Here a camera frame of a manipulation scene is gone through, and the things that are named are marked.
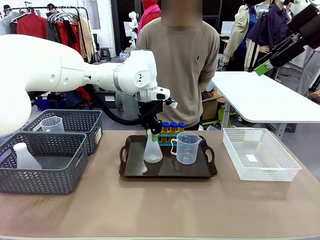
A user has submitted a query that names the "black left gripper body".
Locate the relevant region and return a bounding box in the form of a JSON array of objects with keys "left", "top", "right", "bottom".
[{"left": 142, "top": 115, "right": 163, "bottom": 136}]

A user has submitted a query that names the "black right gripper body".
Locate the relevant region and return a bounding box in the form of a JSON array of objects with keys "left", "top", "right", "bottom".
[{"left": 268, "top": 32, "right": 307, "bottom": 68}]

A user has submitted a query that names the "white translucent conical flask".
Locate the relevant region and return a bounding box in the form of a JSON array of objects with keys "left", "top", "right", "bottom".
[
  {"left": 12, "top": 142, "right": 43, "bottom": 170},
  {"left": 143, "top": 129, "right": 164, "bottom": 164}
]

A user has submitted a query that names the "clear plastic measuring beaker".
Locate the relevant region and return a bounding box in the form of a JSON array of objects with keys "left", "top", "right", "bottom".
[
  {"left": 39, "top": 116, "right": 66, "bottom": 133},
  {"left": 170, "top": 131, "right": 203, "bottom": 166}
]

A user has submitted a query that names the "person's left forearm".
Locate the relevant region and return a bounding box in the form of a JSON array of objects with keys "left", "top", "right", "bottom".
[{"left": 199, "top": 74, "right": 214, "bottom": 93}]

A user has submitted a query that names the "blue test tube rack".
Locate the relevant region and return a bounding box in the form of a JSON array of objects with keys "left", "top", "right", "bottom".
[{"left": 157, "top": 133, "right": 187, "bottom": 147}]

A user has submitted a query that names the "person in purple jacket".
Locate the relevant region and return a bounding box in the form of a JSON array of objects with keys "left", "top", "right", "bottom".
[{"left": 246, "top": 1, "right": 293, "bottom": 54}]

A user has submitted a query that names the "person in grey trousers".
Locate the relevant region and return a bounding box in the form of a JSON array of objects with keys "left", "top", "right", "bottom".
[{"left": 296, "top": 46, "right": 320, "bottom": 97}]

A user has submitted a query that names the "white folding table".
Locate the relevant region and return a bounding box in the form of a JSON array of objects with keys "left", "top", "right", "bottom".
[{"left": 211, "top": 71, "right": 320, "bottom": 141}]

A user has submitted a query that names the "crouching person in jeans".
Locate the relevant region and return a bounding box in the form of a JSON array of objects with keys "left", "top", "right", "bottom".
[{"left": 114, "top": 90, "right": 140, "bottom": 121}]

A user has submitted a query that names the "mannequin with beige coat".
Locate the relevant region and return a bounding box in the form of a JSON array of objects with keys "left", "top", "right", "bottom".
[{"left": 223, "top": 3, "right": 259, "bottom": 72}]

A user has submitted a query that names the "black serving tray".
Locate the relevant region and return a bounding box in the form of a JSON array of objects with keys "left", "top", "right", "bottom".
[{"left": 118, "top": 134, "right": 218, "bottom": 179}]

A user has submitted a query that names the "grey storage bin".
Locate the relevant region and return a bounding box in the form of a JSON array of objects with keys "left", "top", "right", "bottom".
[{"left": 96, "top": 90, "right": 118, "bottom": 109}]

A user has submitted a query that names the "grey woven plastic basket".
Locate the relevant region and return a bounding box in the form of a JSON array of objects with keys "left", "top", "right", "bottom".
[
  {"left": 21, "top": 109, "right": 104, "bottom": 156},
  {"left": 0, "top": 131, "right": 89, "bottom": 196}
]

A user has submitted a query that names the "cardboard box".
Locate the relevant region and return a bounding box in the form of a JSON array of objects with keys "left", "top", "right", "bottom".
[{"left": 201, "top": 90, "right": 226, "bottom": 122}]

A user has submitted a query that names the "person in beige sweater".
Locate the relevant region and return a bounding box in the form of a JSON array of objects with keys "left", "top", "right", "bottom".
[{"left": 136, "top": 17, "right": 221, "bottom": 131}]

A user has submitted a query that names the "black step stool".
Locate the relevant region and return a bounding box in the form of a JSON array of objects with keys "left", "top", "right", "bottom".
[{"left": 99, "top": 47, "right": 111, "bottom": 61}]

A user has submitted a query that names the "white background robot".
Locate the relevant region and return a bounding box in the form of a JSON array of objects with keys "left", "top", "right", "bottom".
[{"left": 128, "top": 11, "right": 140, "bottom": 47}]

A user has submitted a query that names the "white perforated plastic basket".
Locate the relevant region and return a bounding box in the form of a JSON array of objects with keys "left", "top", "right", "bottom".
[{"left": 222, "top": 127, "right": 303, "bottom": 183}]

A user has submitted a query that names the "beige hanging garment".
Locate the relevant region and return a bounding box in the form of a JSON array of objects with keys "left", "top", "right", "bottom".
[{"left": 78, "top": 16, "right": 95, "bottom": 63}]

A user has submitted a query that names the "pink jacket person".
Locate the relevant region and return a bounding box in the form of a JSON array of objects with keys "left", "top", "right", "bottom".
[{"left": 136, "top": 0, "right": 162, "bottom": 38}]

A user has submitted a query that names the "red hanging dress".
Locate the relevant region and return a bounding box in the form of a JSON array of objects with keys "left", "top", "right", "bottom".
[{"left": 57, "top": 21, "right": 83, "bottom": 55}]

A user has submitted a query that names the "black clothes rack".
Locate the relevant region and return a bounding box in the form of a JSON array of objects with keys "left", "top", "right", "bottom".
[{"left": 4, "top": 6, "right": 97, "bottom": 63}]

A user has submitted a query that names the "red hanging jacket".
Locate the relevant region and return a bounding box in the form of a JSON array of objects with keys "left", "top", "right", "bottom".
[{"left": 16, "top": 13, "right": 49, "bottom": 40}]

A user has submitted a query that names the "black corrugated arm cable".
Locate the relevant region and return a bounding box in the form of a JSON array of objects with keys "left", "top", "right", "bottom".
[{"left": 94, "top": 91, "right": 163, "bottom": 127}]

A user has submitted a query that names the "green plastic frame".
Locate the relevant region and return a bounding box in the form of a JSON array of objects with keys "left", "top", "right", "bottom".
[{"left": 201, "top": 106, "right": 238, "bottom": 126}]

